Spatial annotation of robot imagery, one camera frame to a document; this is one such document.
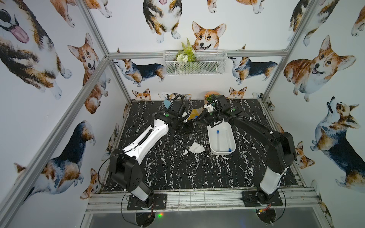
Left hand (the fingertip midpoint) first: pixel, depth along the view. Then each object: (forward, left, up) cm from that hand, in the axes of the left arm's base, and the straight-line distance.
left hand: (197, 130), depth 78 cm
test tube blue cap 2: (-3, -21, -19) cm, 29 cm away
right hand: (+5, +3, +3) cm, 6 cm away
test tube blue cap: (+10, -15, -20) cm, 27 cm away
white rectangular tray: (+6, -17, -20) cm, 27 cm away
